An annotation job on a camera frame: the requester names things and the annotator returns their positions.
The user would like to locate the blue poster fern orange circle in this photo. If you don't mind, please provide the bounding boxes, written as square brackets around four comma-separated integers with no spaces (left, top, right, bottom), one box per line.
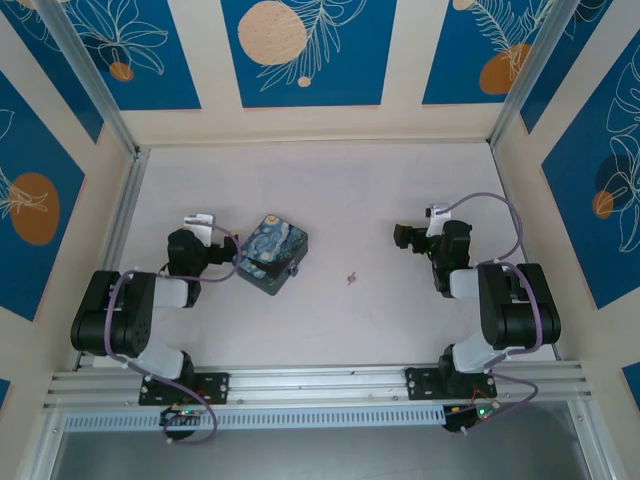
[422,0,566,106]

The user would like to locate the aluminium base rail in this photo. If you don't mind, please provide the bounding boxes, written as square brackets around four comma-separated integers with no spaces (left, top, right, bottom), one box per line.
[44,362,596,409]

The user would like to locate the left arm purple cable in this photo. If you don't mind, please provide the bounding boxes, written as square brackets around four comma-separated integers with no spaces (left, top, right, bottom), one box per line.
[104,223,245,446]

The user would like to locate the aluminium table side rail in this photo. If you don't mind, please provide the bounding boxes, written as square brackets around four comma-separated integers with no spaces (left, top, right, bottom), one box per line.
[74,148,151,371]
[491,144,561,362]

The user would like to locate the blue poster dark circle leaves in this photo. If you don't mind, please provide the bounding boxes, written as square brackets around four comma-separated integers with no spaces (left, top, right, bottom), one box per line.
[542,49,640,311]

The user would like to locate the white slotted cable duct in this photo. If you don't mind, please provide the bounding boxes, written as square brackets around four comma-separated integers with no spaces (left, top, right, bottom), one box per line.
[64,405,449,431]

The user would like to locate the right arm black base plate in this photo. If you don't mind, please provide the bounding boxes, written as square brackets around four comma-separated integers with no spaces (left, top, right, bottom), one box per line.
[404,367,499,401]

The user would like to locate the blue poster orange circle flower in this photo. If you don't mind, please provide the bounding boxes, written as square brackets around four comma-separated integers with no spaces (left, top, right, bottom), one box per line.
[0,69,87,322]

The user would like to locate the blue poster small orange dot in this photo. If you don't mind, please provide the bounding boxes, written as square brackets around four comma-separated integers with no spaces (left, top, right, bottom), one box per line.
[54,0,202,112]

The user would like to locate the blue poster white leaf lines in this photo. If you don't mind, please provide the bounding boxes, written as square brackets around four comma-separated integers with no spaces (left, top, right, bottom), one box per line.
[0,0,105,145]
[519,0,640,135]

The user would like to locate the blue poster peach circle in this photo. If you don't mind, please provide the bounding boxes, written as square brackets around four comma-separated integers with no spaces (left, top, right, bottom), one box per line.
[221,0,400,109]

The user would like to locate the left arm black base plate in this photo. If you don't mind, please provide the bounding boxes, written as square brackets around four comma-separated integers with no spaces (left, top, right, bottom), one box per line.
[138,372,231,406]

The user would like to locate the grey metal panel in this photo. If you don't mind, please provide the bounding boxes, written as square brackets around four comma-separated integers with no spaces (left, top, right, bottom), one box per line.
[49,403,601,480]

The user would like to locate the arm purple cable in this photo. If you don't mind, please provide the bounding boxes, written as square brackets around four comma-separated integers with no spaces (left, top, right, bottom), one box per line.
[104,223,245,446]
[439,192,546,436]

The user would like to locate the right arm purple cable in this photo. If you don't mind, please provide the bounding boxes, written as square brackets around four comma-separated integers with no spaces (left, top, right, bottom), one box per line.
[439,192,546,436]

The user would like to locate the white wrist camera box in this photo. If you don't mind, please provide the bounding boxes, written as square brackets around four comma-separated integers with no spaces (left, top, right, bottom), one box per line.
[183,212,217,246]
[424,201,451,236]

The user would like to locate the starry night tin box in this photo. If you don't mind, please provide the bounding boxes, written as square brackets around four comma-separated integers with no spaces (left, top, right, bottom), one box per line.
[235,213,309,297]

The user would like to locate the aluminium frame post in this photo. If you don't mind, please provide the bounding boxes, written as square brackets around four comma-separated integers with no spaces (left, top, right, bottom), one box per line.
[37,0,140,157]
[488,0,584,147]

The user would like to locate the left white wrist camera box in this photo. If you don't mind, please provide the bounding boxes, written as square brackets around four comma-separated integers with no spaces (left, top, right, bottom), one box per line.
[183,212,217,246]

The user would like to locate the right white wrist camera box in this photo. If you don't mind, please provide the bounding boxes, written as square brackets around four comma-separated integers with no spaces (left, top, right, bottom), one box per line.
[424,201,451,236]

